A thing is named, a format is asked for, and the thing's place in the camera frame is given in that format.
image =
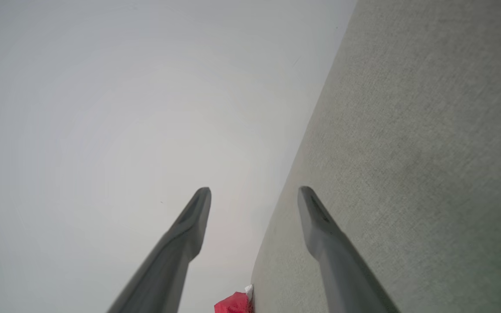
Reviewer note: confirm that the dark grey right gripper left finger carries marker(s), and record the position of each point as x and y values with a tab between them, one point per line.
176	252

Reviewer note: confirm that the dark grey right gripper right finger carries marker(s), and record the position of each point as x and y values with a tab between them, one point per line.
337	261

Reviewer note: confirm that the red and white basketball jersey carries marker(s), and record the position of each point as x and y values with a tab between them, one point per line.
233	304

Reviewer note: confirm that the grey fabric sofa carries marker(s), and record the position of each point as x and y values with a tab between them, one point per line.
407	152

